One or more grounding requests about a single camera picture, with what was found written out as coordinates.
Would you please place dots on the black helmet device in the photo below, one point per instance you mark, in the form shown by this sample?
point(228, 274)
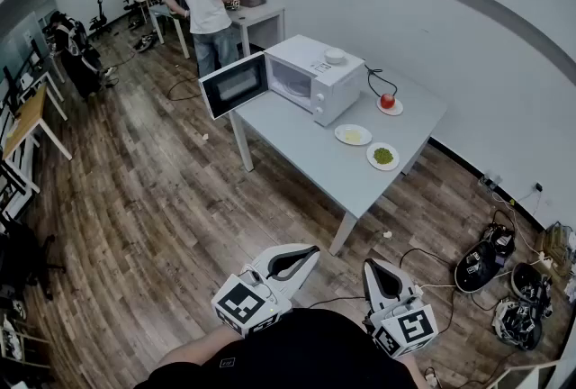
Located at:
point(531, 288)
point(517, 326)
point(477, 270)

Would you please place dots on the white shelf rack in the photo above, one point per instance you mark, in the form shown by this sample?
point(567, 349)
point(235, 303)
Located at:
point(18, 180)

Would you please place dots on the wall power strip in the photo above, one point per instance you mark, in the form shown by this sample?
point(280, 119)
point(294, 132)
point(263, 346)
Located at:
point(489, 182)

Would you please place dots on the white plate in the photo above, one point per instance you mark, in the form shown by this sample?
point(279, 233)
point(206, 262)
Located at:
point(365, 136)
point(371, 158)

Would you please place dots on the pink plate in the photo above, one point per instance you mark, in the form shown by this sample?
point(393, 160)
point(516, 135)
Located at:
point(398, 109)

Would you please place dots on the person's left forearm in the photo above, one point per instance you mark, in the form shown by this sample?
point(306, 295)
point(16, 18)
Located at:
point(202, 346)

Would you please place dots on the white microwave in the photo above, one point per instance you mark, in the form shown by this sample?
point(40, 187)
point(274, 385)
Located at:
point(337, 81)

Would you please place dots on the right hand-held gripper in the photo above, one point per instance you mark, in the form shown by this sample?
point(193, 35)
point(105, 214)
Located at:
point(411, 328)

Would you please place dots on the person's right forearm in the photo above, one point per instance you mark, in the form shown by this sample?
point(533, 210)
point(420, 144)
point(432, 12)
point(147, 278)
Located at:
point(413, 364)

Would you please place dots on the white metal frame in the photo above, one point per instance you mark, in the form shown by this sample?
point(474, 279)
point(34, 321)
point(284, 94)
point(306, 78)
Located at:
point(535, 371)

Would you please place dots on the black swivel chair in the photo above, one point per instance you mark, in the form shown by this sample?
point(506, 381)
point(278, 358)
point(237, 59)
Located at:
point(22, 256)

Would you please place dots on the white table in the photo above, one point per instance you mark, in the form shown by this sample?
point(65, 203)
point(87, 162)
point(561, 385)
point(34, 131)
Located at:
point(256, 13)
point(159, 11)

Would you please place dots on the olive fabric bag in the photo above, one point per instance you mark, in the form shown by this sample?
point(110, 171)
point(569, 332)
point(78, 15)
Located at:
point(558, 247)

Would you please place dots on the person's black shirt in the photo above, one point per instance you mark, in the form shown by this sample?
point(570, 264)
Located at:
point(292, 351)

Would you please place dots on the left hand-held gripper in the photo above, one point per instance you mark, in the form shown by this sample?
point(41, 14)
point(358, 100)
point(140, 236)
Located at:
point(252, 304)

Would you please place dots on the wooden topped desk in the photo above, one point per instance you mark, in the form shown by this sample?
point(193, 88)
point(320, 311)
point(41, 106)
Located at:
point(27, 117)

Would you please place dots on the pale yellow noodles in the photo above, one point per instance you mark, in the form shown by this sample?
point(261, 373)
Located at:
point(353, 135)

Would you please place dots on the red apple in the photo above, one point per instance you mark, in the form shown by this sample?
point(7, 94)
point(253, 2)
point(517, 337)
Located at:
point(388, 101)

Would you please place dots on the black floor equipment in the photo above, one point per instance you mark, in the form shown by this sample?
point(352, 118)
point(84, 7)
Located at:
point(145, 43)

